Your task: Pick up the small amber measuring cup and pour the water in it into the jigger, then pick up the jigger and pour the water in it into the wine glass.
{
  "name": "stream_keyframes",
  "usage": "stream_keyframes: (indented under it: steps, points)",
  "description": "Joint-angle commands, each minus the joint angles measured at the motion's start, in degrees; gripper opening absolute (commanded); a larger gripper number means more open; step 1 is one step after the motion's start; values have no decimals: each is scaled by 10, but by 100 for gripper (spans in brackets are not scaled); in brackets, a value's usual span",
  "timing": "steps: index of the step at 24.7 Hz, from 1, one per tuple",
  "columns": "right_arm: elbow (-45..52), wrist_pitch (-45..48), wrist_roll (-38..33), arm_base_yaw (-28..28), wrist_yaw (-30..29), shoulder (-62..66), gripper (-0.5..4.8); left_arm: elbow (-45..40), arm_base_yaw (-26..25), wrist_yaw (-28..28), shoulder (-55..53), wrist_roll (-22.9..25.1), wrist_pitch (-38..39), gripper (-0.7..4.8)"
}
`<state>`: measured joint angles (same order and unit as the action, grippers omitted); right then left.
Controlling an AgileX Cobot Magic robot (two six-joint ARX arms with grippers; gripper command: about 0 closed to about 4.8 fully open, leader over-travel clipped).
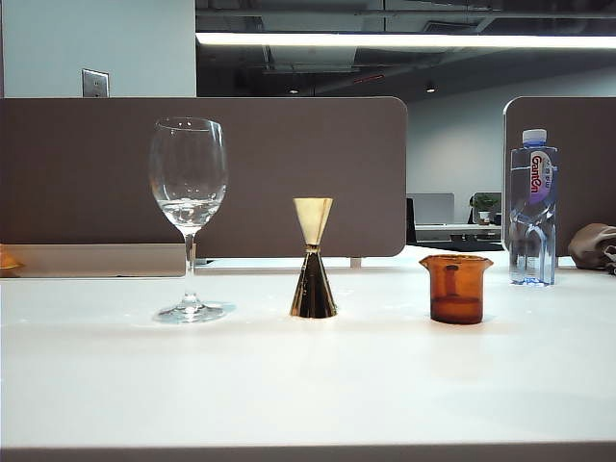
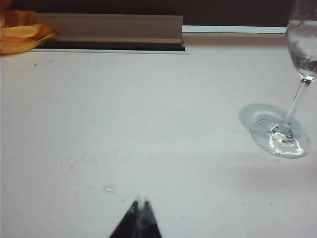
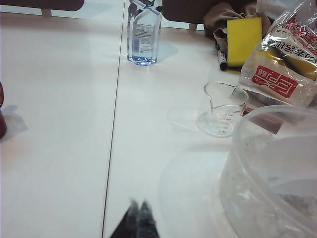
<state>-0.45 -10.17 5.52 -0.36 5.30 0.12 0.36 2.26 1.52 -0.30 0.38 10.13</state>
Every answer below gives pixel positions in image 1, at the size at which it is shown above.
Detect wide brown desk partition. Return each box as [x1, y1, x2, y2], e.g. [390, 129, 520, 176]
[0, 96, 409, 259]

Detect tan cloth bag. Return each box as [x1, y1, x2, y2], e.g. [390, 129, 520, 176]
[567, 222, 616, 276]

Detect gold double jigger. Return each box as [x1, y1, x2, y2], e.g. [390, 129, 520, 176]
[289, 196, 339, 320]

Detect orange rounded object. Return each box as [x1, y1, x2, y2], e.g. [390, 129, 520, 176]
[0, 244, 24, 278]

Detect white background desk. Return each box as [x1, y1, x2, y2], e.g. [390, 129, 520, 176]
[414, 223, 502, 243]

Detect long ceiling light strip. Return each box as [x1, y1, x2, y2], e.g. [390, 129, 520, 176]
[194, 31, 616, 50]

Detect small green potted plant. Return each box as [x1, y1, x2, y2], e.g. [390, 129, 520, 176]
[469, 192, 501, 226]

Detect beige long box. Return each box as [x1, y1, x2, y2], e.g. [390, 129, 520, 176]
[0, 243, 187, 279]

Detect small amber measuring cup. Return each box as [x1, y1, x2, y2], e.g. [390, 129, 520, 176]
[418, 255, 494, 324]

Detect clear plastic water bottle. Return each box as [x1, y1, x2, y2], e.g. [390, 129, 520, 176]
[508, 128, 560, 287]

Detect white background desk screen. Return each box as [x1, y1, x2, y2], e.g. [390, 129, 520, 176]
[407, 192, 455, 225]

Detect clear wine glass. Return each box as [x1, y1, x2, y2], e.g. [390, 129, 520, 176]
[148, 116, 237, 324]

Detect narrow brown desk partition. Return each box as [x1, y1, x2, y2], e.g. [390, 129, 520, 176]
[501, 95, 616, 269]

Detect metal wall switch plate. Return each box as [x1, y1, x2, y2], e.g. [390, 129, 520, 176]
[81, 67, 111, 98]

